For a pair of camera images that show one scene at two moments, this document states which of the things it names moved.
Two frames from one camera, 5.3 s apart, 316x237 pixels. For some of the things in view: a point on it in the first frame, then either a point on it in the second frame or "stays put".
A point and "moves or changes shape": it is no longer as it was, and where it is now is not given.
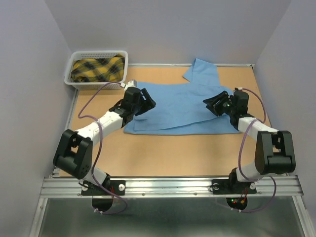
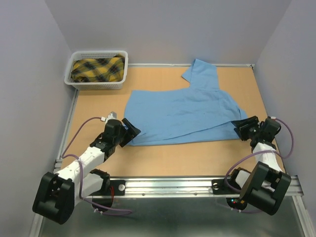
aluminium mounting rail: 285,187 stays put
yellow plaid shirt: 110,69 stays put
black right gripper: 214,107 -> 241,131
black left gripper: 147,104 -> 130,133
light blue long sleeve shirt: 179,107 moves or changes shape
